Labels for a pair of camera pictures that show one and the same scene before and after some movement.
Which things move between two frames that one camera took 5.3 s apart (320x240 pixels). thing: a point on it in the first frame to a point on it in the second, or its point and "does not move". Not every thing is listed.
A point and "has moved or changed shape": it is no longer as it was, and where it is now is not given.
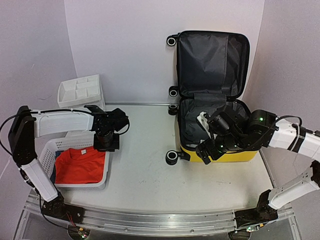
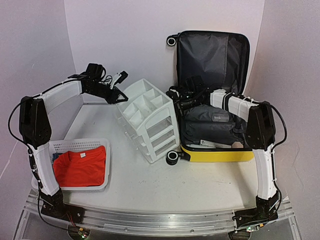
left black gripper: [115, 146] to [113, 97]
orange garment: [81, 165] does not move
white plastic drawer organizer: [84, 91] has moved or changed shape
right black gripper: [202, 153] to [177, 103]
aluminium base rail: [145, 222] does not move
